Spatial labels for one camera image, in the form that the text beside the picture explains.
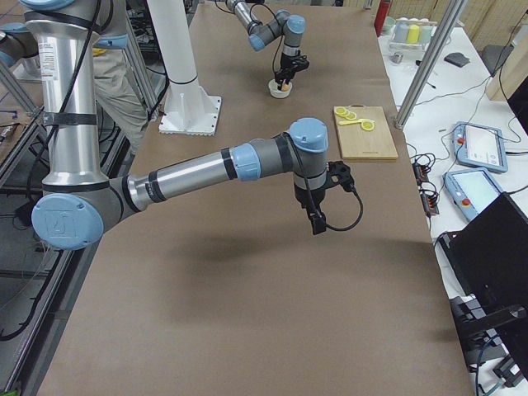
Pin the lower blue teach pendant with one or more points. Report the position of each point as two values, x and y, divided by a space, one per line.
472 190

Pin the yellow toy knife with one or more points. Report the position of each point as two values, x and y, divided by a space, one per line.
352 122

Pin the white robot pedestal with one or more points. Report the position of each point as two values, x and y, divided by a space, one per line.
188 109

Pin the yellow plastic cup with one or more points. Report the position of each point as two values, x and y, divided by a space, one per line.
413 34

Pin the small steel cup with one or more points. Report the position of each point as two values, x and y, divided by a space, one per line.
396 57

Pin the black monitor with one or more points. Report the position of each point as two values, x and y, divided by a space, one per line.
489 257

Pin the light blue plastic cup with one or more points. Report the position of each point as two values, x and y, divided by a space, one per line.
425 34

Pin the wooden cutting board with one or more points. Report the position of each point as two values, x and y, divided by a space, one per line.
357 144

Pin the grey plastic cup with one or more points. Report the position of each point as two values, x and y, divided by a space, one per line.
401 32

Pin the black square pad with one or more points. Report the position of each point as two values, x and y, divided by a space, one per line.
457 59

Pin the white ceramic bowl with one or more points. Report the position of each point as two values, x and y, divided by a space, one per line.
279 90

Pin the upper blue teach pendant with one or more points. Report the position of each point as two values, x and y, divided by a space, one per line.
479 146

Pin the yellow lemon slice pair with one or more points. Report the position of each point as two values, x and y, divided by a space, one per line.
367 124

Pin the clear cup rack tray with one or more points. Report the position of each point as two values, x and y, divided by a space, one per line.
395 45

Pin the person in beige clothes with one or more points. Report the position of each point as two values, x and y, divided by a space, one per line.
116 95

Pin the yellow lemon slice stack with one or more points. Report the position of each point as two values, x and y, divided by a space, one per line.
345 113

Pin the blue teach pendant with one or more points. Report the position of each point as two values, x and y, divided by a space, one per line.
472 190
479 146

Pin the black orange power strip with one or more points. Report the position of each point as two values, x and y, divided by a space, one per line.
427 190

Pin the red cylinder can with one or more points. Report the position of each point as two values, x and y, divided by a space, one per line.
381 14

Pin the pale green bowl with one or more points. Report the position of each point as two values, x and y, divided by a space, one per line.
388 25

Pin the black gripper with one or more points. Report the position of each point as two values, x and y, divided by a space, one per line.
304 198
287 63

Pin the aluminium frame post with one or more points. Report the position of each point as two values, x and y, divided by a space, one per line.
432 54

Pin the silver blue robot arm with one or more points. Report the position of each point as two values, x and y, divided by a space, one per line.
80 202
283 25

